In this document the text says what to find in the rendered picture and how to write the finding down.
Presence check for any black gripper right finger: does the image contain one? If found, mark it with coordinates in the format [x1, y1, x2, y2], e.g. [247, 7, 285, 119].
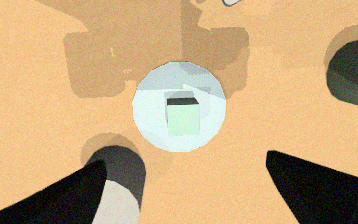
[266, 150, 358, 224]

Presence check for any green cylinder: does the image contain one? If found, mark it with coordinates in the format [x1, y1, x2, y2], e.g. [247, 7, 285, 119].
[326, 39, 358, 105]

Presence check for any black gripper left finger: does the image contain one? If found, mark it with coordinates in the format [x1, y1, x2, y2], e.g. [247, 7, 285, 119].
[0, 160, 107, 224]

